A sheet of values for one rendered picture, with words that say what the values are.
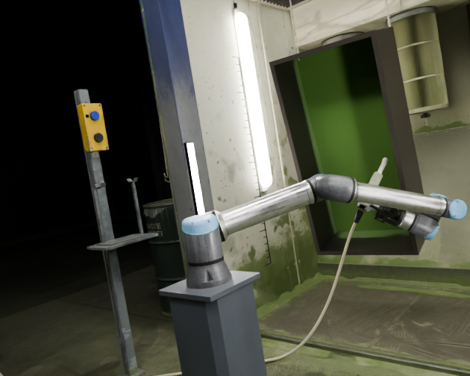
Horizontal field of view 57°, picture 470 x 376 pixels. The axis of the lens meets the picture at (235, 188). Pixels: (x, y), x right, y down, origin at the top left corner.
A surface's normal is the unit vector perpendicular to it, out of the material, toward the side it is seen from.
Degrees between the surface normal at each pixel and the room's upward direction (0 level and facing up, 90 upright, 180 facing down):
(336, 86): 102
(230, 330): 90
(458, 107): 90
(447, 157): 57
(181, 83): 90
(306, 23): 90
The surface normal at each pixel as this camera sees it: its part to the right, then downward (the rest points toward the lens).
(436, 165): -0.63, -0.41
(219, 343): 0.07, 0.05
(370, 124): -0.53, 0.34
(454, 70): -0.65, 0.15
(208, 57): 0.74, -0.08
